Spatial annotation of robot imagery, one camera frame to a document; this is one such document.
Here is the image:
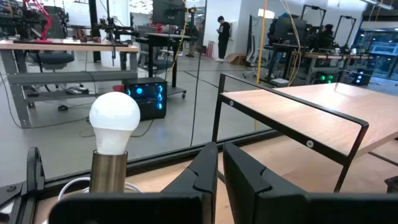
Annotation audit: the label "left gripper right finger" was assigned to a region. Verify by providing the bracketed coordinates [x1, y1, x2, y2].
[223, 142, 398, 224]

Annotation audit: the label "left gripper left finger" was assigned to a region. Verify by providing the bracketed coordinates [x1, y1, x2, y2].
[48, 142, 219, 224]

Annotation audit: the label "dark office chair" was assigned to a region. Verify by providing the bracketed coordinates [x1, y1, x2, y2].
[26, 6, 75, 71]

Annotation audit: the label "wooden desk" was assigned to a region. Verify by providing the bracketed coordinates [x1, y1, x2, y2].
[0, 39, 140, 128]

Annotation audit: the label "brass lamp base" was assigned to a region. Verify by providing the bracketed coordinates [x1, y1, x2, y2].
[89, 150, 128, 194]

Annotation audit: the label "computer tower blue lights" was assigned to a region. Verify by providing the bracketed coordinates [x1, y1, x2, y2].
[123, 77, 168, 121]
[352, 68, 374, 86]

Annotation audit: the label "white light bulb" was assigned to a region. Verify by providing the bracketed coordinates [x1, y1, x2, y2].
[89, 91, 141, 156]

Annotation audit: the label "large black plastic basket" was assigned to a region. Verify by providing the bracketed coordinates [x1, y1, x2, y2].
[384, 175, 398, 194]

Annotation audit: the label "computer tower green lights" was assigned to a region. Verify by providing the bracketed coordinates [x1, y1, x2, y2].
[315, 70, 339, 85]

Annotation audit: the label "cardboard box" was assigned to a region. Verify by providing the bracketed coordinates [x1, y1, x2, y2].
[225, 52, 248, 65]

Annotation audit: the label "person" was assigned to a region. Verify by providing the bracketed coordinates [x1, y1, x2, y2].
[216, 15, 231, 62]
[317, 24, 335, 49]

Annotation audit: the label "black rolling table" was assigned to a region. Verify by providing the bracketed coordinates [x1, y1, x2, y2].
[136, 32, 192, 99]

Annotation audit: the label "black monitor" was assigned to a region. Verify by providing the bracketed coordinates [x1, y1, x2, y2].
[152, 0, 187, 27]

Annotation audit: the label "wooden shelf riser black frame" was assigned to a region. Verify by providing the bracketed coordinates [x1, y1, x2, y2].
[211, 73, 398, 193]

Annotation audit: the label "white lamp cable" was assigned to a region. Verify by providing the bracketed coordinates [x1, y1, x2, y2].
[57, 176, 142, 202]

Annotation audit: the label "yellow hanging cable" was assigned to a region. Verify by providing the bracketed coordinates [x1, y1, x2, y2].
[254, 0, 269, 131]

